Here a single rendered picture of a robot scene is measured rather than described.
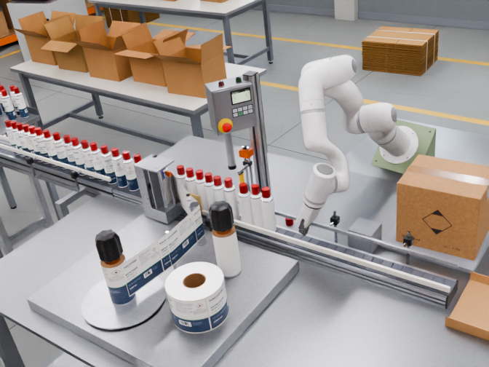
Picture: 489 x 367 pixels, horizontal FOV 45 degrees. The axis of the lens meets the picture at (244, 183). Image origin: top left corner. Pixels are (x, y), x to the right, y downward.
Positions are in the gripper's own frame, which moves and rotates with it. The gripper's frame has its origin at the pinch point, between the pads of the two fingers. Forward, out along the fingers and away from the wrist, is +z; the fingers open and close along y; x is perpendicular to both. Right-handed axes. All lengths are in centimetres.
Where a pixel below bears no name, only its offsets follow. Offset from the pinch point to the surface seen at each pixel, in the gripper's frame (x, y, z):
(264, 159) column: -31.0, -15.0, -7.5
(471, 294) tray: 63, -5, -11
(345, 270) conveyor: 22.2, 5.4, 1.3
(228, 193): -35.1, 1.8, 3.5
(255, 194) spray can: -23.8, 0.7, -2.8
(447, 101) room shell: -21, -340, 107
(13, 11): -522, -258, 208
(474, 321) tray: 68, 7, -13
